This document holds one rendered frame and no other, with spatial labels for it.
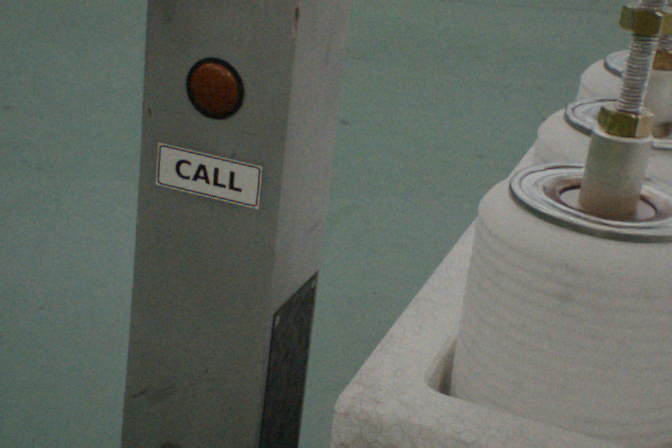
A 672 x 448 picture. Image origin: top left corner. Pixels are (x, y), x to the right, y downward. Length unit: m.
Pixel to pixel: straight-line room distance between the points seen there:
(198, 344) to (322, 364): 0.30
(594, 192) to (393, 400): 0.11
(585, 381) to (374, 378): 0.08
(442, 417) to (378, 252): 0.61
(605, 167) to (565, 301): 0.05
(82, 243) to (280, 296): 0.48
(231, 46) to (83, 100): 0.87
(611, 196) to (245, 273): 0.17
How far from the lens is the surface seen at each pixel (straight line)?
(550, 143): 0.59
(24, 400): 0.82
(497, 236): 0.48
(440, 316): 0.55
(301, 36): 0.53
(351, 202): 1.18
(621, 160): 0.48
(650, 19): 0.47
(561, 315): 0.47
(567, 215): 0.47
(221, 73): 0.54
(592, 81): 0.71
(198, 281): 0.58
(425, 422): 0.47
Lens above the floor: 0.41
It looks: 21 degrees down
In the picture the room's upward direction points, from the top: 7 degrees clockwise
